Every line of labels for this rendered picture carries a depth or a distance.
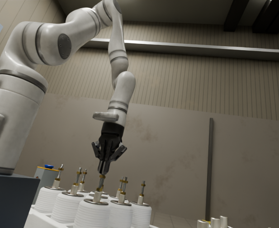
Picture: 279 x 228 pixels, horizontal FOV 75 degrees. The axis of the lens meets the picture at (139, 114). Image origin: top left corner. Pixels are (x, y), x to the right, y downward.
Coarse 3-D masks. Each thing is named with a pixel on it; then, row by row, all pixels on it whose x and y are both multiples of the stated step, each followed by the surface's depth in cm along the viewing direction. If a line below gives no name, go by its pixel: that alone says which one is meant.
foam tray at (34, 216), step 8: (32, 208) 66; (32, 216) 57; (40, 216) 56; (48, 216) 59; (32, 224) 56; (40, 224) 53; (48, 224) 51; (56, 224) 51; (64, 224) 52; (72, 224) 54
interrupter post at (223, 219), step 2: (220, 216) 54; (222, 216) 54; (220, 218) 54; (222, 218) 53; (224, 218) 53; (226, 218) 53; (222, 220) 53; (224, 220) 53; (226, 220) 53; (222, 222) 53; (224, 222) 53; (226, 222) 52; (220, 224) 53; (222, 224) 52; (224, 224) 52; (226, 224) 52; (220, 226) 53; (222, 226) 52; (224, 226) 52; (226, 226) 52
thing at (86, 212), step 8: (80, 208) 51; (88, 208) 50; (96, 208) 50; (104, 208) 51; (80, 216) 50; (88, 216) 49; (96, 216) 49; (104, 216) 51; (80, 224) 49; (88, 224) 48; (96, 224) 49; (104, 224) 51
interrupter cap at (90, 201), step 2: (84, 200) 53; (86, 200) 52; (88, 200) 53; (90, 200) 55; (92, 200) 56; (100, 200) 58; (88, 202) 51; (90, 202) 51; (92, 202) 51; (94, 202) 51; (100, 202) 56; (102, 202) 56; (104, 202) 56; (106, 202) 56; (98, 204) 51; (100, 204) 51; (102, 204) 52; (104, 204) 52; (106, 204) 53; (108, 204) 54
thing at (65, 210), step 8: (56, 200) 59; (64, 200) 57; (72, 200) 57; (80, 200) 58; (56, 208) 57; (64, 208) 56; (72, 208) 56; (56, 216) 55; (64, 216) 55; (72, 216) 56
